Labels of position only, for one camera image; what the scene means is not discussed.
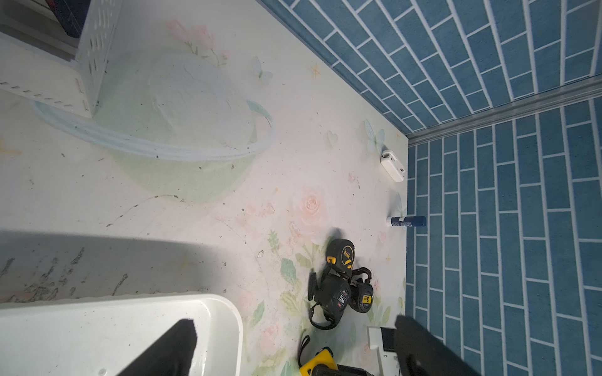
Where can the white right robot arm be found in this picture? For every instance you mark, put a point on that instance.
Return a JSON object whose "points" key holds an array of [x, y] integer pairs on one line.
{"points": [[381, 339]]}

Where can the blue glue stick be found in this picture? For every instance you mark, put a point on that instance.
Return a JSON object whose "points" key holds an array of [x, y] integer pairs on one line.
{"points": [[407, 221]]}

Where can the aluminium corner post right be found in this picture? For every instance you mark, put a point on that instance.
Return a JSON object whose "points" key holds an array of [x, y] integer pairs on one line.
{"points": [[575, 92]]}

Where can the cream desktop file organizer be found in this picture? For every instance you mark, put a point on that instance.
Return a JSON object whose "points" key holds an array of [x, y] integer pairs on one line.
{"points": [[39, 61]]}

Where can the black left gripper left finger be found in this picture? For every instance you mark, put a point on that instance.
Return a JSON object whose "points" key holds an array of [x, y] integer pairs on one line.
{"points": [[171, 354]]}

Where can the dark blue book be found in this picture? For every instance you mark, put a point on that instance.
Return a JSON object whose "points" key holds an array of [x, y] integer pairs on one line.
{"points": [[71, 15]]}

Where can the white rectangular plastic case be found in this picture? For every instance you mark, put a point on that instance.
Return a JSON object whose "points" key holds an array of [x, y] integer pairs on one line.
{"points": [[393, 166]]}

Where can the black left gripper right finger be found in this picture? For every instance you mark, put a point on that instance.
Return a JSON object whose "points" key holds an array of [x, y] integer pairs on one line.
{"points": [[421, 353]]}

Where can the small black yellow tape measure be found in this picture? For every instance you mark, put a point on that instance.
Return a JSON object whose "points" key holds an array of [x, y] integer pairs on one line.
{"points": [[362, 291]]}

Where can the black 3m tape measure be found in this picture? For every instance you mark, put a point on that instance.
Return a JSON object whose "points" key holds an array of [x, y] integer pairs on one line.
{"points": [[340, 256]]}

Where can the white plastic storage box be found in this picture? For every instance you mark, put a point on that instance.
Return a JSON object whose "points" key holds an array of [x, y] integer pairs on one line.
{"points": [[105, 335]]}

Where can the black 5M tape measure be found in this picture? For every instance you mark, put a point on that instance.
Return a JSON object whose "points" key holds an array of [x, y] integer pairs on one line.
{"points": [[332, 294]]}

